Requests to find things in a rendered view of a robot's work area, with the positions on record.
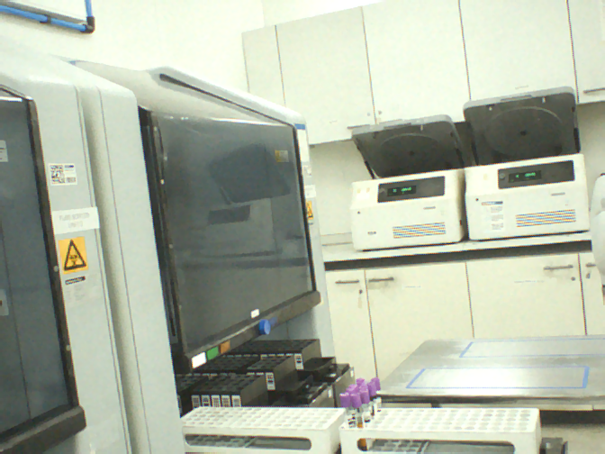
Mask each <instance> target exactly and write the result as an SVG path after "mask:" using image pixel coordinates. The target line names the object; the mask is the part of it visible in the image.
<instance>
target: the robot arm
mask: <svg viewBox="0 0 605 454"><path fill-rule="evenodd" d="M591 241H592V250H593V255H594V259H595V264H596V266H597V268H598V270H599V272H600V279H601V283H602V288H601V291H602V293H603V301H604V304H605V175H604V176H602V177H599V178H598V179H597V180H596V183H595V186H594V189H593V194H592V199H591Z"/></svg>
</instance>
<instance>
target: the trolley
mask: <svg viewBox="0 0 605 454"><path fill-rule="evenodd" d="M380 387H381V390H380V396H381V407H382V408H386V404H431V408H440V409H442V404H548V405H586V404H601V405H605V334H590V335H585V336H546V337H506V338H466V339H456V340H425V341H424V342H423V343H422V344H421V345H419V347H418V348H417V349H415V350H414V351H413V352H412V353H411V354H410V355H409V356H408V357H407V358H406V359H405V360H404V361H403V363H401V364H400V365H399V366H398V367H397V368H396V369H395V370H394V371H393V372H392V373H391V374H390V375H388V376H387V377H386V378H385V379H384V380H382V381H381V382H380Z"/></svg>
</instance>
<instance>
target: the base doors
mask: <svg viewBox="0 0 605 454"><path fill-rule="evenodd" d="M579 260H580V270H581V279H582V290H581V281H580V272H579V263H578V254H566V255H554V256H539V257H526V258H514V259H488V260H475V261H467V262H466V264H465V261H464V262H451V263H439V264H427V266H415V267H402V268H379V269H368V270H351V271H339V272H326V273H325V274H326V282H327V290H328V292H330V294H329V295H328V298H329V305H330V319H331V327H332V335H333V342H334V350H335V356H336V361H337V363H336V364H345V363H349V365H350V366H351V367H353V366H354V370H355V379H357V378H359V377H363V378H364V379H365V380H371V379H372V378H373V377H379V378H380V382H381V381H382V380H384V379H385V378H386V377H387V376H388V375H390V374H391V373H392V372H393V371H394V370H395V369H396V368H397V367H398V366H399V365H400V364H401V363H403V361H404V360H405V359H406V358H407V357H408V356H409V355H410V354H411V353H412V352H413V351H414V350H415V349H417V348H418V347H419V345H421V344H422V343H423V342H424V341H425V340H456V339H466V338H506V337H546V336H585V326H584V317H583V308H582V296H583V305H584V314H585V323H586V331H587V335H590V334H605V304H604V301H603V293H602V291H601V288H602V283H601V279H600V272H599V270H598V268H597V266H589V267H585V264H587V263H588V262H591V263H595V259H594V255H593V252H586V253H579ZM568 264H570V265H573V267H572V268H553V269H543V267H546V266H549V267H555V266H568ZM466 269H467V273H466ZM586 274H589V276H590V278H589V279H586V278H585V276H586ZM467 276H468V280H467ZM391 277H393V280H386V281H373V282H369V279H372V278H374V279H378V278H391ZM571 277H575V280H574V281H572V280H571ZM357 279H358V280H359V282H356V283H335V281H339V280H342V281H345V280H357ZM526 279H536V280H537V282H536V283H527V284H516V285H513V281H515V280H526ZM468 284H469V288H468ZM402 285H422V289H402ZM358 290H362V294H360V295H359V294H358ZM469 293H470V297H469ZM358 297H360V298H361V308H358V302H357V298H358ZM470 301H471V305H470ZM471 309H472V312H471ZM370 315H371V316H370ZM472 318H473V321H472ZM473 326H474V329H473ZM375 362H376V363H375ZM376 369H377V370H376ZM504 408H536V409H538V410H565V411H592V406H591V404H586V405H548V404H442V409H504Z"/></svg>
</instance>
